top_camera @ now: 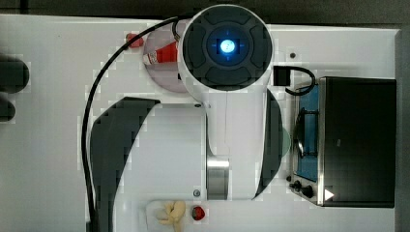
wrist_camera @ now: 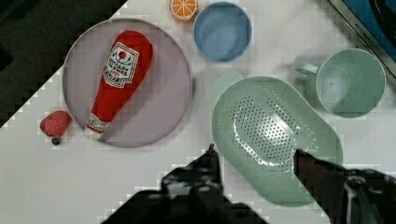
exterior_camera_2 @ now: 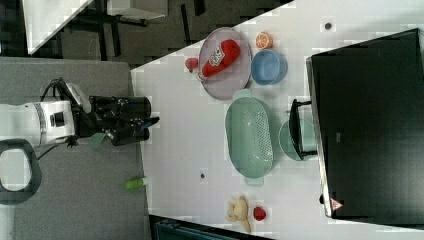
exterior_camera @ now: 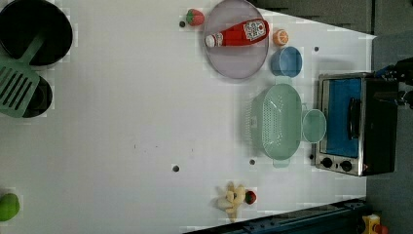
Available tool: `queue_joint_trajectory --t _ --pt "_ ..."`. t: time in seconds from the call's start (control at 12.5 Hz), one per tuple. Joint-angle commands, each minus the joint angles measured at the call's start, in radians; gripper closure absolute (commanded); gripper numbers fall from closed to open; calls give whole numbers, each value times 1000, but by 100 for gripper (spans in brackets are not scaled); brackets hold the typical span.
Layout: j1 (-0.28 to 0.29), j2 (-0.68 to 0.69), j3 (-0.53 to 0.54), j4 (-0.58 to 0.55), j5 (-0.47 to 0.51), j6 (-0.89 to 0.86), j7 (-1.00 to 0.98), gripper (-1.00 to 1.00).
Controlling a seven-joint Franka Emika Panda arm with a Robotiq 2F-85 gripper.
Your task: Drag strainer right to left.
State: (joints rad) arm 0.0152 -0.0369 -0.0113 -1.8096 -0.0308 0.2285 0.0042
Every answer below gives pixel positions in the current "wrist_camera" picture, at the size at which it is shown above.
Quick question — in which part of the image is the green plastic mug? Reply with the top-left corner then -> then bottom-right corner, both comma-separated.
296,49 -> 387,118

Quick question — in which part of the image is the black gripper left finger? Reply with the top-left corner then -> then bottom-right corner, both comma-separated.
161,144 -> 223,199

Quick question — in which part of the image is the black toaster oven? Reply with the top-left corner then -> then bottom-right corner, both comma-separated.
328,0 -> 396,77

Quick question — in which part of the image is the blue plastic bowl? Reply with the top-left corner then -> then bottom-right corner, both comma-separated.
192,1 -> 252,63

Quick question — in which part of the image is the lilac round plate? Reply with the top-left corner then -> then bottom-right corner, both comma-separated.
63,19 -> 192,147

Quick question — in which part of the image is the red plush ketchup bottle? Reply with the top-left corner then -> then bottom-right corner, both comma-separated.
84,31 -> 153,139

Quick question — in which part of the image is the green plastic strainer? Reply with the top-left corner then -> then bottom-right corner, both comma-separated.
207,71 -> 343,207

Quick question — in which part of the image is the red strawberry toy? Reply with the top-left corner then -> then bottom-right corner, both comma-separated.
40,110 -> 72,138

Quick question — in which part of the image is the orange slice toy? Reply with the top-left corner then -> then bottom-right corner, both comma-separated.
169,0 -> 198,22

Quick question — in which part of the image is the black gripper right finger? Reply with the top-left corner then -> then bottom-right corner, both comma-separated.
293,149 -> 396,224

